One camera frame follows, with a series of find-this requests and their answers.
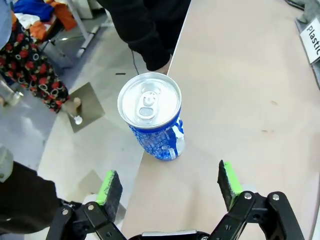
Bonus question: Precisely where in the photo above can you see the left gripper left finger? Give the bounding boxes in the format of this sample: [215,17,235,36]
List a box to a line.
[46,169,126,240]

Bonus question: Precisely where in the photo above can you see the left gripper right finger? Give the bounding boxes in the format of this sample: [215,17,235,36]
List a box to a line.
[207,159,305,240]

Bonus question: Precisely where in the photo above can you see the person's right forearm black sleeve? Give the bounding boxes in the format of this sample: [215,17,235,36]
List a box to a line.
[96,0,192,73]

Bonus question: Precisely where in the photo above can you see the blue drink can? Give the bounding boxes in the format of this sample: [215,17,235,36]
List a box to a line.
[117,71,186,162]

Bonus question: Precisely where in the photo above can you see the grey fabric basket labelled Plastic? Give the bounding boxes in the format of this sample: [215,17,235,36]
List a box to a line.
[284,0,320,91]

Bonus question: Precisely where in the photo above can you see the person's right hand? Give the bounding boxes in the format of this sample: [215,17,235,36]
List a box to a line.
[159,53,174,75]

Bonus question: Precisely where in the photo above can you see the bystander in dark clothes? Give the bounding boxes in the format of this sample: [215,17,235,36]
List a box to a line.
[0,159,85,228]

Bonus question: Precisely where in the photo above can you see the clear glass bottle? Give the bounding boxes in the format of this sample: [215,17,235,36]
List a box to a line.
[0,79,25,108]

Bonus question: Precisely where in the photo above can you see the floral patterned fabric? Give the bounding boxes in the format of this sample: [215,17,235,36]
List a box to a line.
[0,18,70,114]

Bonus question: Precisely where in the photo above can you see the white Plastic label sign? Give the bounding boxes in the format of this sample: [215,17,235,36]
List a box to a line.
[299,18,320,65]

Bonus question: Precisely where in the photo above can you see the pile of colourful clothes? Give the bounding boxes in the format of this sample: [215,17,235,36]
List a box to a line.
[9,0,78,38]

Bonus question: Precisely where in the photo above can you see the bystander in light blue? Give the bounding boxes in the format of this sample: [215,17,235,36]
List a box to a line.
[0,0,14,48]

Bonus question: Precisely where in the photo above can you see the thin black floor cable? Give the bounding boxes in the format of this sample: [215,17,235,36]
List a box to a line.
[129,48,141,75]

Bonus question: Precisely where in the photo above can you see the white metal table frame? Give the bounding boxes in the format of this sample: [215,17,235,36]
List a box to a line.
[63,0,113,60]

